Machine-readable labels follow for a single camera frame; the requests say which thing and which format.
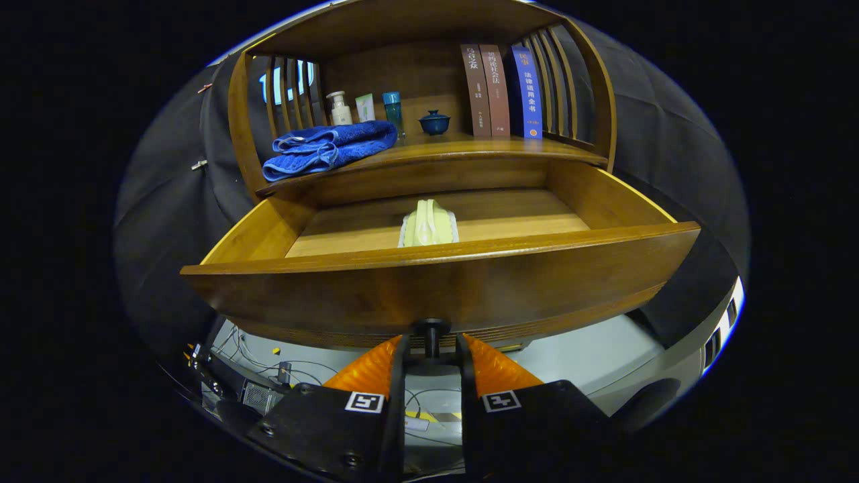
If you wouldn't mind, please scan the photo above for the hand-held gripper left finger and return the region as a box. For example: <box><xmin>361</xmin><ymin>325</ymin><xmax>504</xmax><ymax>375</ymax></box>
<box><xmin>247</xmin><ymin>334</ymin><xmax>409</xmax><ymax>483</ymax></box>

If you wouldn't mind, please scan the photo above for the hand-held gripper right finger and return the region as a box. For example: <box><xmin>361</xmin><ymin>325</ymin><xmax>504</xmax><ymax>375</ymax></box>
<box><xmin>456</xmin><ymin>333</ymin><xmax>615</xmax><ymax>483</ymax></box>

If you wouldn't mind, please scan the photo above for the wooden drawer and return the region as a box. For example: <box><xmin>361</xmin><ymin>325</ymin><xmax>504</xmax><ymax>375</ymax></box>
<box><xmin>180</xmin><ymin>160</ymin><xmax>702</xmax><ymax>360</ymax></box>

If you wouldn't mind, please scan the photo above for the pale green packet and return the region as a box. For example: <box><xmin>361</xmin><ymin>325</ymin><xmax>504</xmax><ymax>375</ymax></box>
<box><xmin>397</xmin><ymin>199</ymin><xmax>460</xmax><ymax>249</ymax></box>

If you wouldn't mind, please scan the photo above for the wooden countertop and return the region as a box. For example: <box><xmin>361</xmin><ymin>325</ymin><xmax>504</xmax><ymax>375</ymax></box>
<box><xmin>258</xmin><ymin>131</ymin><xmax>608</xmax><ymax>195</ymax></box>

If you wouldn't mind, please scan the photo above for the wooden cabinet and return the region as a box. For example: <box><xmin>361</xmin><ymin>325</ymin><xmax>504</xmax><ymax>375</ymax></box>
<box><xmin>227</xmin><ymin>0</ymin><xmax>618</xmax><ymax>202</ymax></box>

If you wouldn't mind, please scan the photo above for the blue towel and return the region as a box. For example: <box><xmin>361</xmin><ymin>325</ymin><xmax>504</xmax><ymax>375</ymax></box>
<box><xmin>262</xmin><ymin>121</ymin><xmax>399</xmax><ymax>182</ymax></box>

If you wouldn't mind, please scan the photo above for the white pump bottle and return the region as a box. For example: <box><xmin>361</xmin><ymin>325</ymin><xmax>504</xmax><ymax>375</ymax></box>
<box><xmin>326</xmin><ymin>91</ymin><xmax>353</xmax><ymax>126</ymax></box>

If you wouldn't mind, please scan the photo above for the blue lidded tea bowl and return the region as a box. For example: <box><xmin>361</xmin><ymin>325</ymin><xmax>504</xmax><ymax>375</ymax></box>
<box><xmin>418</xmin><ymin>110</ymin><xmax>452</xmax><ymax>137</ymax></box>

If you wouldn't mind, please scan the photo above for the blue glass bottle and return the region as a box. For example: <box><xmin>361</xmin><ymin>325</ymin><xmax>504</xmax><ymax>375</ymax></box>
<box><xmin>383</xmin><ymin>92</ymin><xmax>405</xmax><ymax>145</ymax></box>

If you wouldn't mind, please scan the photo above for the blue book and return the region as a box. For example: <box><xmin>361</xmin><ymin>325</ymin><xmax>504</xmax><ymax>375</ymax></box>
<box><xmin>507</xmin><ymin>46</ymin><xmax>543</xmax><ymax>140</ymax></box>

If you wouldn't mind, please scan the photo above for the reddish brown book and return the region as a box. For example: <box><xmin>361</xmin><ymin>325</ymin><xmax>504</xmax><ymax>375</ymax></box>
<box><xmin>479</xmin><ymin>44</ymin><xmax>511</xmax><ymax>139</ymax></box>

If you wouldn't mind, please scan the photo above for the dark brown book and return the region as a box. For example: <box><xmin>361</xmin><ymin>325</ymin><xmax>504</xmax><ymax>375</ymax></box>
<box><xmin>460</xmin><ymin>44</ymin><xmax>492</xmax><ymax>139</ymax></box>

